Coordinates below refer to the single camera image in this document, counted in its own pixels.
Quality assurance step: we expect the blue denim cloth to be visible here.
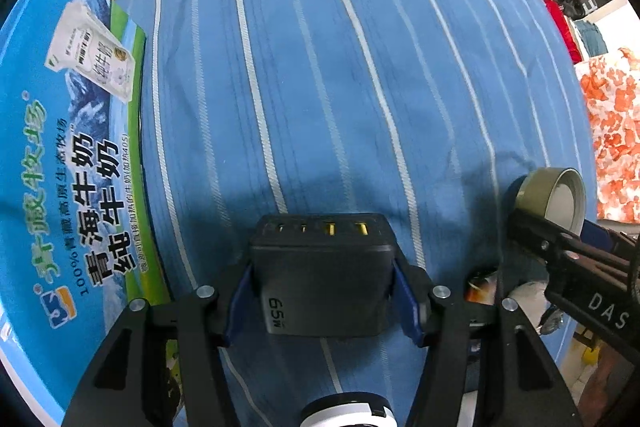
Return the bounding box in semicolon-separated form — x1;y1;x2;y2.
575;19;609;58

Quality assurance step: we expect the red cloth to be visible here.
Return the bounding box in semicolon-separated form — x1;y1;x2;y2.
544;0;584;64

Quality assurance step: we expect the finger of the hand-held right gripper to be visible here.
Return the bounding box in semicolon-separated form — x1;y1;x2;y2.
581;217;640;259
507;208;637;274

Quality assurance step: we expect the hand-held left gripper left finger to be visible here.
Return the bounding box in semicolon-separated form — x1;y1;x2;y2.
60;263;256;427

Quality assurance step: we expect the blue striped blanket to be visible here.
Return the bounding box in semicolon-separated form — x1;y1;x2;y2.
107;0;601;427

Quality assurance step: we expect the black power charger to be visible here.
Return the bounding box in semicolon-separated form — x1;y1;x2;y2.
249;213;397;340

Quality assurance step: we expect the blue printed cardboard box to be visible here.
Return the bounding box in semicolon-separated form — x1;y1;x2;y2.
0;0;173;418

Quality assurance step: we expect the olive tape roll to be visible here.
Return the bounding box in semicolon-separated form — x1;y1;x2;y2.
514;167;587;238

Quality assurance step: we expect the white round case black centre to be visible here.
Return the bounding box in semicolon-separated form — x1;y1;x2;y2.
299;391;396;427

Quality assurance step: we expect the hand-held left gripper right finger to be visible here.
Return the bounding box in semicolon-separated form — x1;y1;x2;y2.
392;257;583;427

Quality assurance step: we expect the orange floral cloth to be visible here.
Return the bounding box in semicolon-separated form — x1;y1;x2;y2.
574;47;640;224

